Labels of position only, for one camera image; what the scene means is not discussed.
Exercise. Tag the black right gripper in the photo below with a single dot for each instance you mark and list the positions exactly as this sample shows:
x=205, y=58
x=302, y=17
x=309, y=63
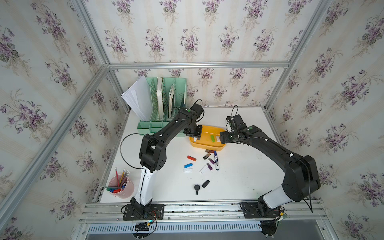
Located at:
x=223, y=138

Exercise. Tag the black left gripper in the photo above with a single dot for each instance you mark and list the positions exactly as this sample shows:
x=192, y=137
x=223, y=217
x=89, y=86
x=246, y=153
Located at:
x=197, y=134

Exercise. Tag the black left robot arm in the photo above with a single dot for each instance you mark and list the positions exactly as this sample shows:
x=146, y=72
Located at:
x=153, y=157

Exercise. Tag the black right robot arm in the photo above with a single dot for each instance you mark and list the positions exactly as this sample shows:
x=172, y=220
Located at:
x=301, y=174

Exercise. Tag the yellow plastic storage box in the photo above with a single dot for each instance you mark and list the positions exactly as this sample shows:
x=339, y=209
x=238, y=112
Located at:
x=205, y=141

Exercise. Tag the red usb drive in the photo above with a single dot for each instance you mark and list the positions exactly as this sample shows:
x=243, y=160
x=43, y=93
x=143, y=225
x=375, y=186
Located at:
x=191, y=158

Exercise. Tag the black oval usb drive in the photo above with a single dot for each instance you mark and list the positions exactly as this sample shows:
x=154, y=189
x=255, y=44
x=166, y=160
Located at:
x=205, y=183

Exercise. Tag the blue white marker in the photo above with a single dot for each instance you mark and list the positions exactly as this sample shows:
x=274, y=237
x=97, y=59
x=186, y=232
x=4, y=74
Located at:
x=217, y=166

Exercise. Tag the beige notebook in organizer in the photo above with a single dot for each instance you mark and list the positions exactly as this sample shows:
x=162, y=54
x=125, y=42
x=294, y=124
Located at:
x=171, y=97

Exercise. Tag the green desk file organizer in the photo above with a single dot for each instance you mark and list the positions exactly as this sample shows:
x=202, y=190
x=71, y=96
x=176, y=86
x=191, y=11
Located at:
x=168, y=95

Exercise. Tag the white book in organizer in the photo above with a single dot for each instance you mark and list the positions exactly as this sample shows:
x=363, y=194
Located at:
x=159, y=93

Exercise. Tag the white paper stack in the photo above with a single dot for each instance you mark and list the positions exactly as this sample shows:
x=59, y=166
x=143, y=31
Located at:
x=139, y=99

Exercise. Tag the pink pen cup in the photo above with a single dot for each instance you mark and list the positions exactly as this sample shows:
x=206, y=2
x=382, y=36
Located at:
x=121, y=185

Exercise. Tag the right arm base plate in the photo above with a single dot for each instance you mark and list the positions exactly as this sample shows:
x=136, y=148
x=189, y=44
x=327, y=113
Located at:
x=260, y=210

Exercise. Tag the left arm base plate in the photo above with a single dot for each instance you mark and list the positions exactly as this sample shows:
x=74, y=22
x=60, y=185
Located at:
x=149, y=212

